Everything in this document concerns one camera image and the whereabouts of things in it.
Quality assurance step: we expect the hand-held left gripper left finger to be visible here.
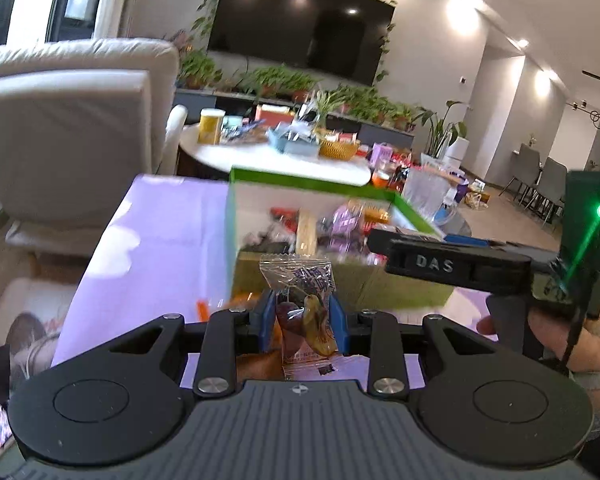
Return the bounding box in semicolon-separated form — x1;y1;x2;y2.
107;290;277;399

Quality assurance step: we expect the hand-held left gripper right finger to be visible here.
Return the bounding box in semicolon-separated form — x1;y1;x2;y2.
328;294;491;401

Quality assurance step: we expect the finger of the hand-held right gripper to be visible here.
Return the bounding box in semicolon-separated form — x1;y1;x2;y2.
442;232;564;264
367;227;537;294

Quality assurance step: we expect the clear dried fruit packet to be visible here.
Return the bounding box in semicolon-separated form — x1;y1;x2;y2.
259;254;345;382

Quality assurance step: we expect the green cardboard box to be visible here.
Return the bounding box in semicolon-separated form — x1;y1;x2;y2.
226;166;444;312

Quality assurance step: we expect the pink purple snack packet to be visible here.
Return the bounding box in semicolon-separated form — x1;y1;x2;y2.
330;204;367;241

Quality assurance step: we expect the person's right hand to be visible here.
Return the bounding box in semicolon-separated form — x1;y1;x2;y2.
478;307;600;377

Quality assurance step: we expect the grey dining chair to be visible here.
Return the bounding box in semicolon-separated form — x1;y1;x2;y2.
534;157;569;222
509;142;544;202

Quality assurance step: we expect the dark snack packet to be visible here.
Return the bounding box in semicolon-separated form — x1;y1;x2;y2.
241;229;292;255

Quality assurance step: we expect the clear glass pitcher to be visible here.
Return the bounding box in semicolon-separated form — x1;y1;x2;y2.
402;166;454;222

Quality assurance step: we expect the orange red snack packet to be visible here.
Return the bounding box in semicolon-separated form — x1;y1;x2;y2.
364;206;394;227

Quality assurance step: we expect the long beige snack packet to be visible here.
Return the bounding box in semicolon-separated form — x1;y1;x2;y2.
294;209;319;257

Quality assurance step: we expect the leafy plant in white pot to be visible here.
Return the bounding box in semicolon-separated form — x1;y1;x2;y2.
414;100;469;162

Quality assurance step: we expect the purple bag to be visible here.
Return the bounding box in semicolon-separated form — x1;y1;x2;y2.
371;142;394;172

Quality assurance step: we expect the round white table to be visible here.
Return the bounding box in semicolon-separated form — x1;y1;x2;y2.
180;122;372;187

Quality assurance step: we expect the wicker basket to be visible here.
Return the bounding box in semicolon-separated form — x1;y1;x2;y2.
318;138;361;162

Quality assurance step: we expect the blue basket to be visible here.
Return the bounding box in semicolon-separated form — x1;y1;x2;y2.
267;125;322;157

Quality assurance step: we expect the yellow jar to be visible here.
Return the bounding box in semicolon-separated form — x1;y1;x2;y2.
198;108;227;146

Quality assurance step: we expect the red box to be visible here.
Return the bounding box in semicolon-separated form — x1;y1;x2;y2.
254;103;297;127

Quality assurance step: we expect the dark low media cabinet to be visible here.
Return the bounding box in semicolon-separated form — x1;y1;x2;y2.
172;87;417;134

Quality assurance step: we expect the climbing green vine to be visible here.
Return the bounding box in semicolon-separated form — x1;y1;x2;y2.
190;0;247;52
374;0;399;84

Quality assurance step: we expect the dark grey cloth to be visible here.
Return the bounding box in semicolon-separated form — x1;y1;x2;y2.
7;311;62;362

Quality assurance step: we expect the row of potted green plants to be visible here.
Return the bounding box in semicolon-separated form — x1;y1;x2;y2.
237;65;417;132

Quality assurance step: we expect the white printed blanket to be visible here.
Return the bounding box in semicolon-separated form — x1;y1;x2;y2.
0;279;77;411

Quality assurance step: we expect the potted plant with red flowers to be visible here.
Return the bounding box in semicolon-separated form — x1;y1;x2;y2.
178;30;224;91

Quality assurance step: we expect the beige armchair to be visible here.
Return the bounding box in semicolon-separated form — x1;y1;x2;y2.
0;37;189;282

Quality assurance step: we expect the white curtain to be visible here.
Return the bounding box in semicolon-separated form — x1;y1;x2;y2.
94;0;133;41

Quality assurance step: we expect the ring shaped wall lamp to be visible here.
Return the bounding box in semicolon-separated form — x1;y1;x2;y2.
564;99;600;132

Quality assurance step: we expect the black wall television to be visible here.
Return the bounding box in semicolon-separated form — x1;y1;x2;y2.
207;0;397;87

